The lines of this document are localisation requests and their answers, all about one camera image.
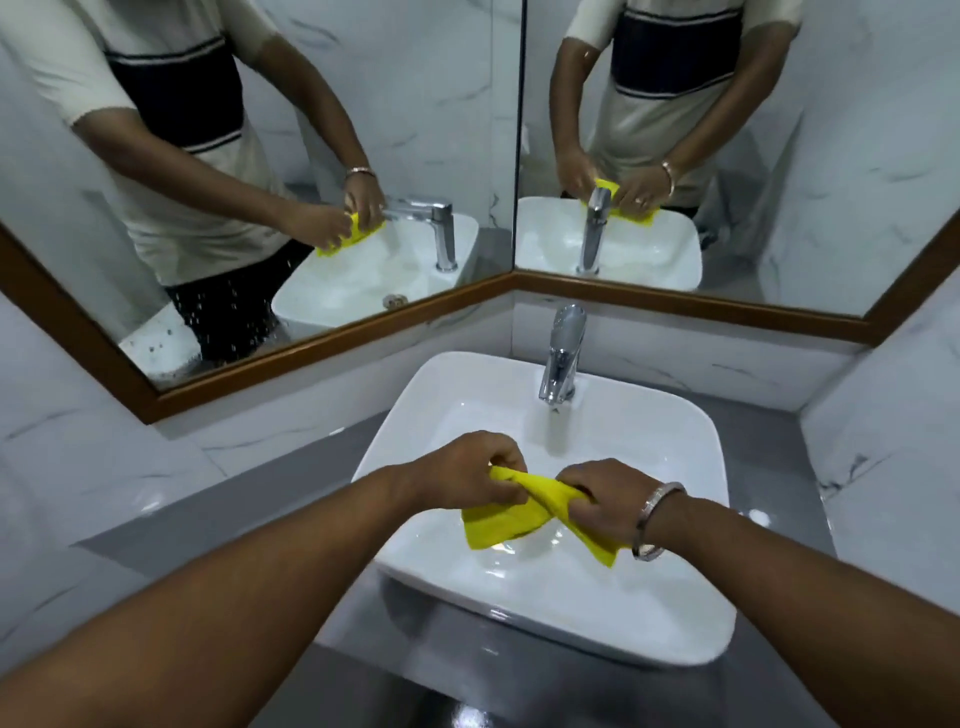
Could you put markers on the person's right hand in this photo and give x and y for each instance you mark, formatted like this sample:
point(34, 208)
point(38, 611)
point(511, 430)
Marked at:
point(611, 495)

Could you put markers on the person's left hand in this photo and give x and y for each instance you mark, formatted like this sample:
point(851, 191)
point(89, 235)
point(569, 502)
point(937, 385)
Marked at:
point(450, 472)

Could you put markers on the person's left fingers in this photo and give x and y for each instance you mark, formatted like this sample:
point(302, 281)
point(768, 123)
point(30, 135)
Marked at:
point(510, 457)

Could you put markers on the person's right fingers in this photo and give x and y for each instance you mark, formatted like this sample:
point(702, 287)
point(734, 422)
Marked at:
point(579, 474)

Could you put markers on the yellow cleaning cloth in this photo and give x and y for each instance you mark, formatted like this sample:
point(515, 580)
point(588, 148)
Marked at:
point(510, 517)

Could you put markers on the person's right forearm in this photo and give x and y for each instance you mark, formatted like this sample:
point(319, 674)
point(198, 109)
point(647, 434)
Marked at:
point(810, 600)

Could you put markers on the person's left forearm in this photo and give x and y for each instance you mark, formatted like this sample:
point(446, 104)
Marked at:
point(225, 600)

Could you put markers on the chrome faucet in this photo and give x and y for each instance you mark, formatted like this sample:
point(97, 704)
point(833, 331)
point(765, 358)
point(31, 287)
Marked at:
point(562, 352)

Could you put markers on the white ceramic sink basin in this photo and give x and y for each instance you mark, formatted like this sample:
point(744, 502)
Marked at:
point(555, 600)

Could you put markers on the brown wooden mirror frame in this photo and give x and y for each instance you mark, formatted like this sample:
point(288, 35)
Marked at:
point(675, 301)

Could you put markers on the wide wall mirror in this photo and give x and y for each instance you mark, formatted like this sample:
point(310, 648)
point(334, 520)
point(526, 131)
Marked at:
point(420, 90)

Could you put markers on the narrow wall mirror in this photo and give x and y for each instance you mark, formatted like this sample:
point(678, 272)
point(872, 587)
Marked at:
point(840, 150)

